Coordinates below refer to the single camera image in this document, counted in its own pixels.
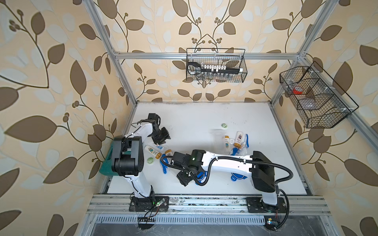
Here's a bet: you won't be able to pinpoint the blue lid of cup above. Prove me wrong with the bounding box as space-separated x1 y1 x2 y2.
195 172 210 186
231 173 248 182

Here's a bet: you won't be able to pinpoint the right black wire basket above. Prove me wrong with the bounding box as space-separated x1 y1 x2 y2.
280 62 359 128

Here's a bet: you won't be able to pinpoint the back black wire basket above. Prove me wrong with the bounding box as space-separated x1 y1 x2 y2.
186 47 248 83

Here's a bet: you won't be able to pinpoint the red item in basket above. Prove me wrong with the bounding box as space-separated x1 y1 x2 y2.
292 86 304 95

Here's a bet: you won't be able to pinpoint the white black socket rail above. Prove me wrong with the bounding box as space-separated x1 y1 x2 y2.
204 65 245 74

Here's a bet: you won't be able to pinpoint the black handled scissors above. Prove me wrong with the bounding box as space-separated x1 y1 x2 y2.
187 62 206 75

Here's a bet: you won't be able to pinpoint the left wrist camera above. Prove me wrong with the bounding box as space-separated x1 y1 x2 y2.
147 113 161 128

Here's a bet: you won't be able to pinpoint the small toothpaste tube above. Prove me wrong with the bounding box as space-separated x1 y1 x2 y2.
157 145 165 151
224 135 229 148

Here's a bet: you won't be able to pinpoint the black wire basket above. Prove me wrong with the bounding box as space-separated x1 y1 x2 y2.
280 62 359 128
186 47 248 83

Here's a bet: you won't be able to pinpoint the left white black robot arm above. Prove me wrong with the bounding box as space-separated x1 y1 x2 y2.
110 114 170 212

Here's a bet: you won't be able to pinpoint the aluminium front rail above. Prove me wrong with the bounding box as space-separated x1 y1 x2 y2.
87 194 331 216

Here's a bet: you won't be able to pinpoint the green plastic tool case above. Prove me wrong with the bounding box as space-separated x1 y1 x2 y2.
99 145 118 177

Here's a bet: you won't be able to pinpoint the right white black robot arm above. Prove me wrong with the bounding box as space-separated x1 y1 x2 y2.
162 149 293 212

